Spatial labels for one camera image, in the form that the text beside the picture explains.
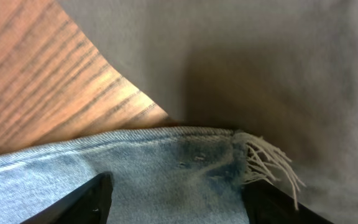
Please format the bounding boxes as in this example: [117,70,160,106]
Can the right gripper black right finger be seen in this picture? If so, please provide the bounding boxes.
[242,180,333,224]

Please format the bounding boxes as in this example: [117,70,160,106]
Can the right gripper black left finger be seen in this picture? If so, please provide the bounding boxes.
[22,172,113,224]

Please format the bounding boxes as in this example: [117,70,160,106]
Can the light blue denim jeans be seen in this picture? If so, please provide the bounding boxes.
[0,127,302,223]

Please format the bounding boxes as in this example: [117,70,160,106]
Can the grey folded shirt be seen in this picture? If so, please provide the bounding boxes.
[60,0,358,223]

